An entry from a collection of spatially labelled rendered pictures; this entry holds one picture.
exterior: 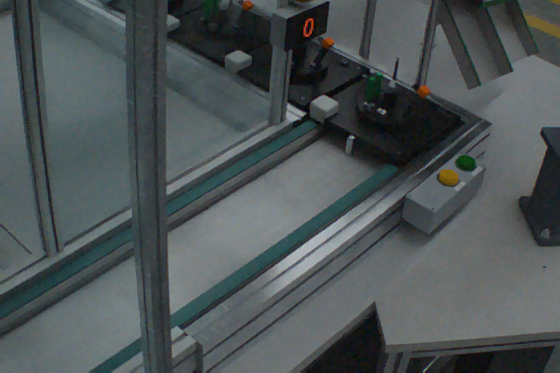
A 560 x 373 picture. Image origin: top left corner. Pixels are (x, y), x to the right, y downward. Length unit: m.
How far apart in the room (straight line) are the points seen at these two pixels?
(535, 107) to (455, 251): 0.64
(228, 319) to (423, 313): 0.38
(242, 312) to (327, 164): 0.48
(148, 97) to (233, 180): 0.77
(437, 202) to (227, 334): 0.51
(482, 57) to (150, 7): 1.26
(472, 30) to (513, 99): 0.29
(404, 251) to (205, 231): 0.39
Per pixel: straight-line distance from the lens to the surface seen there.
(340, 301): 1.46
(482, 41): 1.94
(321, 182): 1.62
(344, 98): 1.78
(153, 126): 0.85
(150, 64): 0.80
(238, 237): 1.48
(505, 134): 1.99
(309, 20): 1.54
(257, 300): 1.31
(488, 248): 1.64
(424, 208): 1.54
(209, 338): 1.25
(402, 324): 1.45
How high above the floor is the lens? 1.92
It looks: 37 degrees down
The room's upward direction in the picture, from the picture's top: 6 degrees clockwise
